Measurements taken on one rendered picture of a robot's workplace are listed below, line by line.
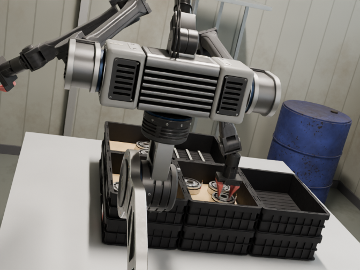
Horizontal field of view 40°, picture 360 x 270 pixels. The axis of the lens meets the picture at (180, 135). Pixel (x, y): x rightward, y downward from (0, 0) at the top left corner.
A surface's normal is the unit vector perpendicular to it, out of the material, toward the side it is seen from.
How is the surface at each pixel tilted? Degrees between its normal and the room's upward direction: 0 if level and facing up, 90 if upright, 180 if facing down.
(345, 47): 90
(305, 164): 90
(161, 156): 90
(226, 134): 79
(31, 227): 0
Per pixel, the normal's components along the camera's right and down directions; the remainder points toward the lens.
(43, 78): 0.19, 0.36
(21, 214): 0.20, -0.92
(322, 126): -0.07, 0.32
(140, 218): 0.26, -0.64
